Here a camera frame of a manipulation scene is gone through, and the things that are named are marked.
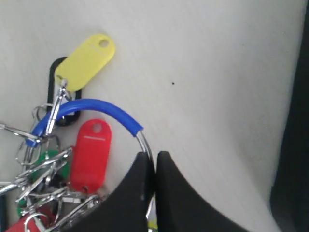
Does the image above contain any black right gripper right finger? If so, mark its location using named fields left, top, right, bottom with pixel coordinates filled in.
left=156, top=151, right=247, bottom=232

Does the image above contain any key ring with coloured tags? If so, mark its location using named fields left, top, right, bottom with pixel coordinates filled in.
left=0, top=34, right=158, bottom=232

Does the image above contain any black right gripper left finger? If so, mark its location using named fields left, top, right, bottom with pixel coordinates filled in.
left=61, top=152, right=155, bottom=232

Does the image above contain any black two-tier shelf rack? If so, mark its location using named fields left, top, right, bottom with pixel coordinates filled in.
left=269, top=12, right=309, bottom=232

